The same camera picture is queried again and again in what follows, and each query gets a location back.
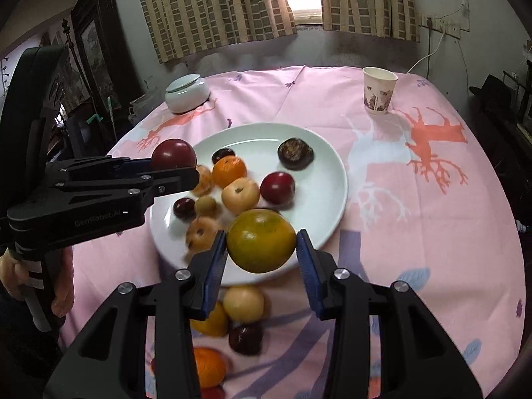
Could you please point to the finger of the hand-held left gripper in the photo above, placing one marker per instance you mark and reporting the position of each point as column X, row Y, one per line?
column 137, row 166
column 174, row 178

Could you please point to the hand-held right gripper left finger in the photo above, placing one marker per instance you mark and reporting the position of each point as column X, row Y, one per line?
column 214, row 274

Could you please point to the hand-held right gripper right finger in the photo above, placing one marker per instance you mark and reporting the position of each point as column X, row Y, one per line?
column 307, row 274

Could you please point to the dark red plum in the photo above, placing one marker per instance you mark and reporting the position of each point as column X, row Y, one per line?
column 173, row 153

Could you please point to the striped pepino melon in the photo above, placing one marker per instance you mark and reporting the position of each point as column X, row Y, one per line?
column 203, row 181
column 240, row 194

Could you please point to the small dark plum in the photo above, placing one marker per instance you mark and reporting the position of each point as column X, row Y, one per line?
column 184, row 209
column 222, row 154
column 246, row 339

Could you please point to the small yellow-green plum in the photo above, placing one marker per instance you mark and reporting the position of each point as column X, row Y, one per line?
column 206, row 206

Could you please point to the cream pepino melon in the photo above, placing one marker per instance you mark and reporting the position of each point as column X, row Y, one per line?
column 201, row 232

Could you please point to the large orange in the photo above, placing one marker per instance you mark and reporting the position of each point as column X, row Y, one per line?
column 229, row 172

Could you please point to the green-yellow orange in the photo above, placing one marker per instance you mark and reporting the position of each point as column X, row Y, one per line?
column 261, row 241

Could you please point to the white oval plate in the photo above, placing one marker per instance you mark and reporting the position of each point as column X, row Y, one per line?
column 316, row 191

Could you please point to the dark purple mangosteen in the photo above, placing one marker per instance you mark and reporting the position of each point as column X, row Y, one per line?
column 295, row 152

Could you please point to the person's left hand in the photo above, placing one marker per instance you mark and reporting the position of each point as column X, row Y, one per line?
column 64, row 286

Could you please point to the pale yellow plum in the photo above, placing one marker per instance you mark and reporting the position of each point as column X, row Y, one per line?
column 244, row 304

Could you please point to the yellow-orange tangerine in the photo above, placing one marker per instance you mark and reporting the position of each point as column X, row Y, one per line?
column 216, row 322

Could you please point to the white stick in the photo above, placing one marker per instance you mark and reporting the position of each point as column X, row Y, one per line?
column 112, row 120

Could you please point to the clear plastic bag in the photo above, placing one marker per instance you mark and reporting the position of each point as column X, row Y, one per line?
column 141, row 110

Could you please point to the green plastic hook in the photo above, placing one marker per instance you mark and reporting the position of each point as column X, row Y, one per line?
column 95, row 118

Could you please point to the white lidded ceramic jar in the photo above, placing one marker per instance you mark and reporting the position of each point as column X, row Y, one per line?
column 187, row 95

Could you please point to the orange mandarin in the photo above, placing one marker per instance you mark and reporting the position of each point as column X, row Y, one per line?
column 210, row 368

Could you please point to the pink floral tablecloth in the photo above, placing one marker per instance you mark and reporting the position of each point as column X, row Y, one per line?
column 415, row 237

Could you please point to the red tomato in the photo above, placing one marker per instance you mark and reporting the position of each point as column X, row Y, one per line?
column 212, row 393

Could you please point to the beige checked curtain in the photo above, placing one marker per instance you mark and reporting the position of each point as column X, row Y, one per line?
column 216, row 8
column 370, row 0

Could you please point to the printed paper cup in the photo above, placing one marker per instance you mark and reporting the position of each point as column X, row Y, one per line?
column 379, row 91

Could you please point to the black hat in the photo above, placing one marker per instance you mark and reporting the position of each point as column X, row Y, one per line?
column 492, row 91

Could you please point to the white wall power strip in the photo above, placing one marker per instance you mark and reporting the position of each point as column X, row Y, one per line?
column 442, row 27

